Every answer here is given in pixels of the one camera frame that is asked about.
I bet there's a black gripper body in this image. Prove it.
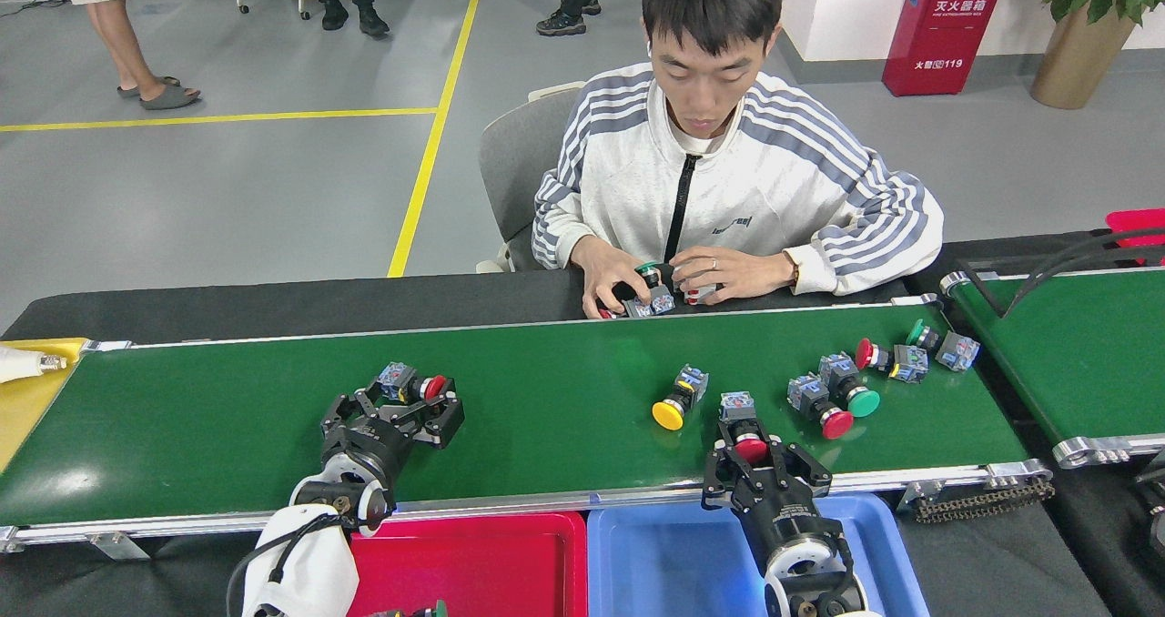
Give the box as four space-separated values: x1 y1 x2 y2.
323 417 415 491
728 485 843 559

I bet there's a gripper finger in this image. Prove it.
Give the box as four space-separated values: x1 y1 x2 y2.
703 440 752 511
769 444 832 500
387 389 465 447
320 385 388 431

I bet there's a red push button switch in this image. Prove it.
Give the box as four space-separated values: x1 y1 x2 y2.
854 338 929 384
719 392 772 465
378 362 449 404
787 373 854 440

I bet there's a yellow push button switch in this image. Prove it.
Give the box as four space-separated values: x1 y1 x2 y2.
652 365 709 432

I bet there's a blue plastic tray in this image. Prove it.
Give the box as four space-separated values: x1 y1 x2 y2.
587 492 931 617

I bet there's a green conveyor belt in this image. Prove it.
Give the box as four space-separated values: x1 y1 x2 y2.
940 267 1165 470
0 294 1057 559

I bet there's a red plastic tray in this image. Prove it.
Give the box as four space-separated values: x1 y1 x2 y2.
346 510 589 617

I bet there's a person's left hand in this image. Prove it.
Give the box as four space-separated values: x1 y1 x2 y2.
674 247 797 304

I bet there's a person's right hand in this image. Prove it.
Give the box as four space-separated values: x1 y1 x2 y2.
572 237 649 318

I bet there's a black guide bar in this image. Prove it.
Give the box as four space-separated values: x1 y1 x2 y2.
960 262 1011 318

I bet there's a grey chair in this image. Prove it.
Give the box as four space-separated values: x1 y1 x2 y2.
475 80 588 274

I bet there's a yellow plastic bin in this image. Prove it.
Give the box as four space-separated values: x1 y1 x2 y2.
0 337 92 472

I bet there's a white light bulb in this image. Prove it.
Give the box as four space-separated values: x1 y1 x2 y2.
0 346 67 384

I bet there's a red plastic bin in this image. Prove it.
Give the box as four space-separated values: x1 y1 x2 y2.
1106 207 1165 268

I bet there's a red fire extinguisher box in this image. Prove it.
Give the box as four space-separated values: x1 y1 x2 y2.
881 0 1011 97

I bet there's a gold plant pot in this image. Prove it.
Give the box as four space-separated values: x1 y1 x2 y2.
1030 3 1139 110

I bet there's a black drive chain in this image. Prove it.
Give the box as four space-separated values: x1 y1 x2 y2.
913 480 1057 524

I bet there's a black cable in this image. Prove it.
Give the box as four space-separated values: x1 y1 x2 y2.
1004 235 1165 318
1038 226 1165 281

